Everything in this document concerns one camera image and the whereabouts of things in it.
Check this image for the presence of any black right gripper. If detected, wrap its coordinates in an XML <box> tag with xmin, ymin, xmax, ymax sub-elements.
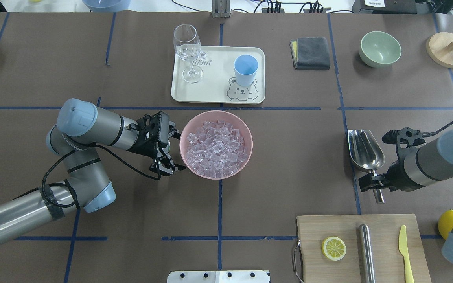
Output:
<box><xmin>359</xmin><ymin>127</ymin><xmax>426</xmax><ymax>192</ymax></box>

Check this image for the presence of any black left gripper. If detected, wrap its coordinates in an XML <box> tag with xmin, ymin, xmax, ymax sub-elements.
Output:
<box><xmin>129</xmin><ymin>111</ymin><xmax>186</xmax><ymax>176</ymax></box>

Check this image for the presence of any metal ice scoop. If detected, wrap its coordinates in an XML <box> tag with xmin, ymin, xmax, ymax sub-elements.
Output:
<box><xmin>348</xmin><ymin>129</ymin><xmax>385</xmax><ymax>204</ymax></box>

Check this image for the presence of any pink bowl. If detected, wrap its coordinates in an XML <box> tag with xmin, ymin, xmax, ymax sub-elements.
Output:
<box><xmin>180</xmin><ymin>110</ymin><xmax>253</xmax><ymax>180</ymax></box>

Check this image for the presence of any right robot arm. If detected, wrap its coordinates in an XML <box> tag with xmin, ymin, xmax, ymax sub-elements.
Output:
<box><xmin>359</xmin><ymin>127</ymin><xmax>453</xmax><ymax>263</ymax></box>

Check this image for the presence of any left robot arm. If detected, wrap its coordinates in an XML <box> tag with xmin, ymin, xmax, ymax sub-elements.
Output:
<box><xmin>0</xmin><ymin>99</ymin><xmax>185</xmax><ymax>245</ymax></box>

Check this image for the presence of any clear ice cubes pile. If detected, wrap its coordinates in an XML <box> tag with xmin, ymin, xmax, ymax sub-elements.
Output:
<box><xmin>184</xmin><ymin>120</ymin><xmax>248</xmax><ymax>179</ymax></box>

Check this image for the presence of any blue plastic cup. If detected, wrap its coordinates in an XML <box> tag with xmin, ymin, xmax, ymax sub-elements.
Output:
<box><xmin>234</xmin><ymin>54</ymin><xmax>259</xmax><ymax>87</ymax></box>

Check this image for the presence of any wooden cutting board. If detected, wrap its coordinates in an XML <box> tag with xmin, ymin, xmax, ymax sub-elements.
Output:
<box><xmin>296</xmin><ymin>214</ymin><xmax>431</xmax><ymax>283</ymax></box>

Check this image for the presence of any yellow lemon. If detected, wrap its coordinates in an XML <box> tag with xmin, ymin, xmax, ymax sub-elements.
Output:
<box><xmin>437</xmin><ymin>209</ymin><xmax>453</xmax><ymax>240</ymax></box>

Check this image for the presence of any yellow plastic knife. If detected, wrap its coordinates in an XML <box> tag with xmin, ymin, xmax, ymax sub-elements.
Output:
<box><xmin>398</xmin><ymin>224</ymin><xmax>415</xmax><ymax>283</ymax></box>

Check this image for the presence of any metal rod black tip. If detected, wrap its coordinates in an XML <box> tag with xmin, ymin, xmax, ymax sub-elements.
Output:
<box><xmin>358</xmin><ymin>224</ymin><xmax>376</xmax><ymax>283</ymax></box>

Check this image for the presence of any lemon slice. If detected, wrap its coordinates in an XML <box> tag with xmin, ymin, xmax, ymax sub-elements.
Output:
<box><xmin>321</xmin><ymin>236</ymin><xmax>347</xmax><ymax>261</ymax></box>

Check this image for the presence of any cream bear tray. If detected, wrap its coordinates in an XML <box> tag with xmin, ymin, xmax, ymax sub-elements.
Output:
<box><xmin>171</xmin><ymin>46</ymin><xmax>266</xmax><ymax>104</ymax></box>

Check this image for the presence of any clear wine glass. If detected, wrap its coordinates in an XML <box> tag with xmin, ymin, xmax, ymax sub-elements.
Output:
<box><xmin>173</xmin><ymin>24</ymin><xmax>206</xmax><ymax>83</ymax></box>

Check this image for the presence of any green bowl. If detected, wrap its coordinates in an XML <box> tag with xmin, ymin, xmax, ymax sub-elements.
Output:
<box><xmin>359</xmin><ymin>31</ymin><xmax>401</xmax><ymax>68</ymax></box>

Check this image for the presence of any wooden stand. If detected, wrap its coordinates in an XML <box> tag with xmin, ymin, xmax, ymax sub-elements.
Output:
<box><xmin>426</xmin><ymin>32</ymin><xmax>453</xmax><ymax>68</ymax></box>

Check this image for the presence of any grey folded cloth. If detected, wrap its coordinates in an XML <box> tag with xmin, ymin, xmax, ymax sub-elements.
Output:
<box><xmin>291</xmin><ymin>37</ymin><xmax>330</xmax><ymax>70</ymax></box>

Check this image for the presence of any blue bowl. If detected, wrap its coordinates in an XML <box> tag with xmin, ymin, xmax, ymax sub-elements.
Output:
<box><xmin>82</xmin><ymin>0</ymin><xmax>131</xmax><ymax>13</ymax></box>

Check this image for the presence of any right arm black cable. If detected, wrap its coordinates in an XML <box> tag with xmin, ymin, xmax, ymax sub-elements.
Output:
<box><xmin>421</xmin><ymin>112</ymin><xmax>453</xmax><ymax>137</ymax></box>

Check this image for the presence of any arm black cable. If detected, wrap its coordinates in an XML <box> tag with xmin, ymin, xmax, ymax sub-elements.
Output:
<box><xmin>41</xmin><ymin>143</ymin><xmax>161</xmax><ymax>209</ymax></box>
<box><xmin>421</xmin><ymin>112</ymin><xmax>453</xmax><ymax>137</ymax></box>

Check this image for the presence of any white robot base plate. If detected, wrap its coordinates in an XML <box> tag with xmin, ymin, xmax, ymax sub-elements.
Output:
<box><xmin>167</xmin><ymin>270</ymin><xmax>271</xmax><ymax>283</ymax></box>

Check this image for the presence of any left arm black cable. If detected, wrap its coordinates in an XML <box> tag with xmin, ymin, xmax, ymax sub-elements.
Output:
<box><xmin>41</xmin><ymin>143</ymin><xmax>161</xmax><ymax>209</ymax></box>

